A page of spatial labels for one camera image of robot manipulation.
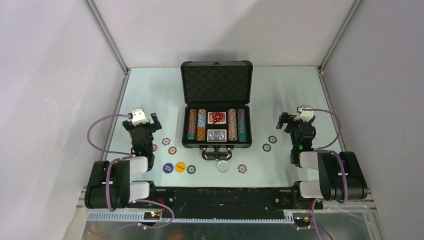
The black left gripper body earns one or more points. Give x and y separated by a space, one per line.
148 128

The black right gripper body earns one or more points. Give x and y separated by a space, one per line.
291 127

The green blue 50 chip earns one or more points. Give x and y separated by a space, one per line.
272 139
266 147

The green blue poker chip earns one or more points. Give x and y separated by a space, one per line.
191 169

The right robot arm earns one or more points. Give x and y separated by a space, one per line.
340 177

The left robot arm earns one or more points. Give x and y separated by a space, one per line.
111 184

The red dice set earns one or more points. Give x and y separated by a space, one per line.
216 117

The white red poker chip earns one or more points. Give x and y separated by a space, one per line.
166 141

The blue small blind button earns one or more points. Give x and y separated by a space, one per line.
168 168

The yellow big blind button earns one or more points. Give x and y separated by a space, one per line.
180 167

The blue orange chip stack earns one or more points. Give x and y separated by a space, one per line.
201 125

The purple green chip stack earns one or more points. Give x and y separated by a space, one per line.
241 125

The black poker case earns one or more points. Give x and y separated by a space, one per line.
217 86

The blue playing card deck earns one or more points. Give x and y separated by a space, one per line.
217 135

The brown white poker chip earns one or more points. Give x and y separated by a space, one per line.
242 168

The pink brown chip stack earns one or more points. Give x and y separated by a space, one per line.
232 125

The clear dealer button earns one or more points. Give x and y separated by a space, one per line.
222 166

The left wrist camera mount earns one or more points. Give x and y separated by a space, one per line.
138 117

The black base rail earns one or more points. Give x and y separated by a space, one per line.
231 203

